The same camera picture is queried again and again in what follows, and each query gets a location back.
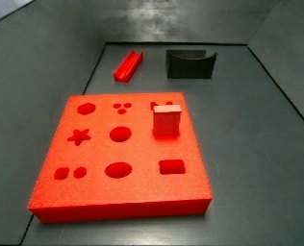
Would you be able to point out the red arch bar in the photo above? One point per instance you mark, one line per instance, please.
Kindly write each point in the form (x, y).
(127, 66)

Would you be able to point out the red foam shape board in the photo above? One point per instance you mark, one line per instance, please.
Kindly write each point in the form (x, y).
(110, 170)

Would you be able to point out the black curved fixture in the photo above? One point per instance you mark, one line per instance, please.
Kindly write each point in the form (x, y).
(189, 64)

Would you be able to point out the red rectangular block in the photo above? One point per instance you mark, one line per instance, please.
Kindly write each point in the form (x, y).
(166, 120)

